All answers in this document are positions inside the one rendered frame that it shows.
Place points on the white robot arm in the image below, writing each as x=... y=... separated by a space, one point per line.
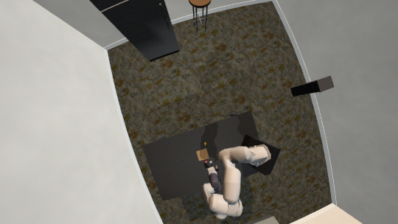
x=228 y=203

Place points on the tan square mat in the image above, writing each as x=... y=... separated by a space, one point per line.
x=202 y=154

